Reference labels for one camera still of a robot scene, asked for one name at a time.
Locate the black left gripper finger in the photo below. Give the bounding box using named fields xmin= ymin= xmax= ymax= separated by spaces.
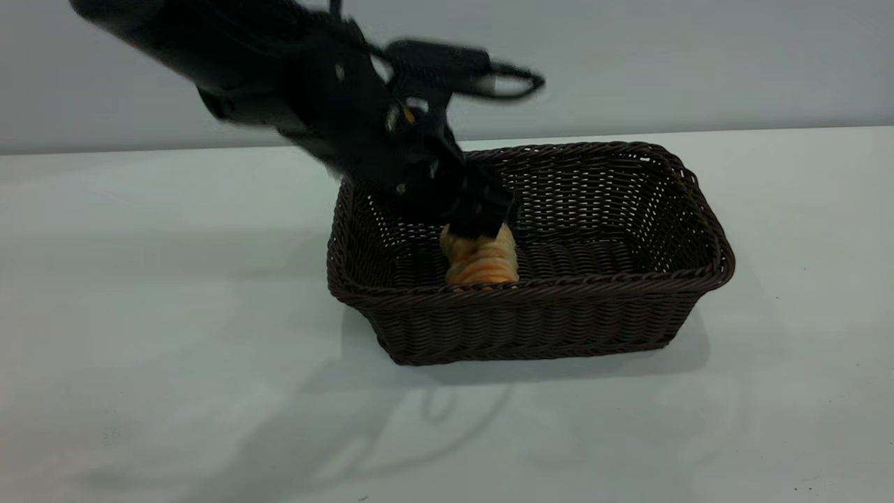
xmin=488 ymin=187 xmax=519 ymax=228
xmin=446 ymin=210 xmax=491 ymax=241

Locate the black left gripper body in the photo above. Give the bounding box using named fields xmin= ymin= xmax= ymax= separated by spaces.
xmin=278 ymin=34 xmax=516 ymax=226

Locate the orange ridged bread roll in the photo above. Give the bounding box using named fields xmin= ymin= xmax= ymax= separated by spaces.
xmin=439 ymin=222 xmax=520 ymax=286

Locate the dark brown woven basket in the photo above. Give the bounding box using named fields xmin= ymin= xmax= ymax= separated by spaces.
xmin=326 ymin=141 xmax=736 ymax=367

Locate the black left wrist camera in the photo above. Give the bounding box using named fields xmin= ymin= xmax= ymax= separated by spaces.
xmin=382 ymin=38 xmax=494 ymax=100

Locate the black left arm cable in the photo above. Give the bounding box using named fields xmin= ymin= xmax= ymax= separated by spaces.
xmin=488 ymin=61 xmax=546 ymax=101

